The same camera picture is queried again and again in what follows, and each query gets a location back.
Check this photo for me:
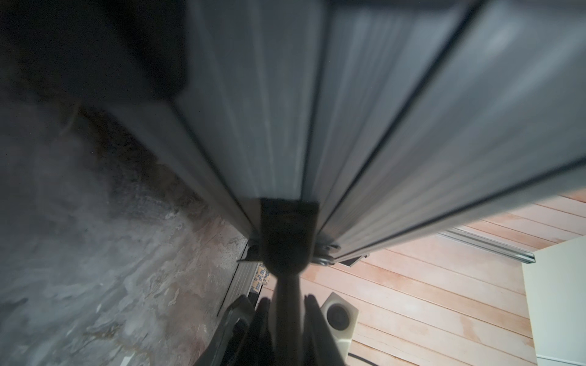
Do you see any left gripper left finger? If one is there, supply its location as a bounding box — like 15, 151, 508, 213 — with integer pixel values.
195, 295, 270, 365

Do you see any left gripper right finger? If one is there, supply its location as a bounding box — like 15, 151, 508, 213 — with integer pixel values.
303, 294, 345, 366

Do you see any aluminium frame rail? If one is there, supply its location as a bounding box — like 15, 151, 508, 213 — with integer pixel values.
439, 228, 536, 264

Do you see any dark grey poker case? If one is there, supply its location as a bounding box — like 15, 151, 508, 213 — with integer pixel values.
1, 1, 585, 277

